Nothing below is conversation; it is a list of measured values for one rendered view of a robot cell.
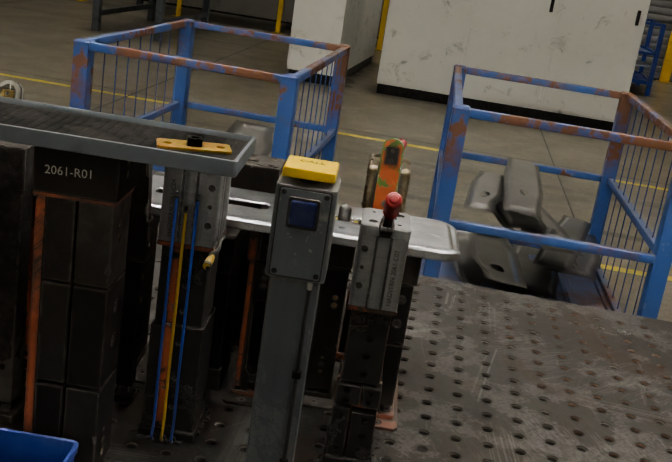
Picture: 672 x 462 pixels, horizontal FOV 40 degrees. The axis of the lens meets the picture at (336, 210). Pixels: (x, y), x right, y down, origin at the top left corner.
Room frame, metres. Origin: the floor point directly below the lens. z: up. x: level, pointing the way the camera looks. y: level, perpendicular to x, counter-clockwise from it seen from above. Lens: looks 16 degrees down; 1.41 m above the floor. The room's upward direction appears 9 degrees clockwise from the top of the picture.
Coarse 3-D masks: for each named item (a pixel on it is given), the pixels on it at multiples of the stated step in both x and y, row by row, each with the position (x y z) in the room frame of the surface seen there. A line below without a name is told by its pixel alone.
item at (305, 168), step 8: (288, 160) 1.03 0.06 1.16; (296, 160) 1.03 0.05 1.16; (304, 160) 1.04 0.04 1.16; (312, 160) 1.05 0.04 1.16; (320, 160) 1.05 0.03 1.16; (288, 168) 1.00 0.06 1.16; (296, 168) 1.00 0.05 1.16; (304, 168) 1.00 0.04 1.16; (312, 168) 1.01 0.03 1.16; (320, 168) 1.01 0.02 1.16; (328, 168) 1.02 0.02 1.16; (336, 168) 1.03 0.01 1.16; (288, 176) 1.00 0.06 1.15; (296, 176) 1.00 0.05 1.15; (304, 176) 1.00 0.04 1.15; (312, 176) 1.00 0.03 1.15; (320, 176) 1.00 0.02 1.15; (328, 176) 1.00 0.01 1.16; (336, 176) 1.02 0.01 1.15
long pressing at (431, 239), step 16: (160, 176) 1.44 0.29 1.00; (240, 192) 1.42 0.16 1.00; (256, 192) 1.43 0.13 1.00; (160, 208) 1.28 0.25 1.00; (240, 208) 1.33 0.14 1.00; (256, 208) 1.35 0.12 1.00; (272, 208) 1.36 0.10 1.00; (352, 208) 1.43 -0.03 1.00; (240, 224) 1.27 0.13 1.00; (256, 224) 1.27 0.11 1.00; (336, 224) 1.33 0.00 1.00; (352, 224) 1.34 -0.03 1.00; (416, 224) 1.39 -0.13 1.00; (432, 224) 1.40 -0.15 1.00; (448, 224) 1.43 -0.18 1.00; (336, 240) 1.27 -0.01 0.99; (352, 240) 1.27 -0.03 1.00; (416, 240) 1.31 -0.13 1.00; (432, 240) 1.32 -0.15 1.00; (448, 240) 1.33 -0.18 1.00; (416, 256) 1.26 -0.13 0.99; (432, 256) 1.26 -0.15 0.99; (448, 256) 1.27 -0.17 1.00
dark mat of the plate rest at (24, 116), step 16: (0, 112) 1.05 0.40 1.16; (16, 112) 1.06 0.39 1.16; (32, 112) 1.07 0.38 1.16; (48, 112) 1.09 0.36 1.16; (64, 112) 1.10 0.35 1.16; (32, 128) 1.00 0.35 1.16; (48, 128) 1.01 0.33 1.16; (64, 128) 1.02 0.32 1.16; (80, 128) 1.03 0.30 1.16; (96, 128) 1.04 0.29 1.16; (112, 128) 1.05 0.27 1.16; (128, 128) 1.07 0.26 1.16; (144, 128) 1.08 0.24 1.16; (160, 128) 1.09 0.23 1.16; (144, 144) 1.00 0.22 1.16; (240, 144) 1.07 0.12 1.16
